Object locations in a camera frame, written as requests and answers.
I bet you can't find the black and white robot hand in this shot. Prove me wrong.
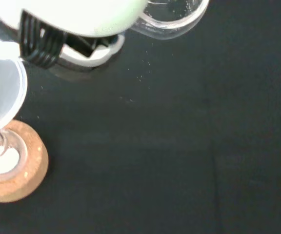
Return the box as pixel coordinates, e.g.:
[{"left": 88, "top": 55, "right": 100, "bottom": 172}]
[{"left": 0, "top": 0, "right": 148, "bottom": 82}]

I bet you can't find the translucent white plastic funnel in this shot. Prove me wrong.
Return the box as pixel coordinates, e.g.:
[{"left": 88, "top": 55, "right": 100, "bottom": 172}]
[{"left": 0, "top": 33, "right": 29, "bottom": 166}]

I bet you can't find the clear glass round-bottom flask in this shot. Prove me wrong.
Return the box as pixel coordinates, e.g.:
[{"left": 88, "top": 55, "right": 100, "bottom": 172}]
[{"left": 0, "top": 130, "right": 29, "bottom": 182}]

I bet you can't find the black table cloth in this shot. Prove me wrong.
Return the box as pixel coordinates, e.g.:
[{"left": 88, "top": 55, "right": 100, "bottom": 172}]
[{"left": 0, "top": 0, "right": 281, "bottom": 234}]

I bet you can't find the brown cork ring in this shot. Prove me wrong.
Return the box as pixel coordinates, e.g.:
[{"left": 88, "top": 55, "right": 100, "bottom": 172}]
[{"left": 0, "top": 119, "right": 50, "bottom": 203}]

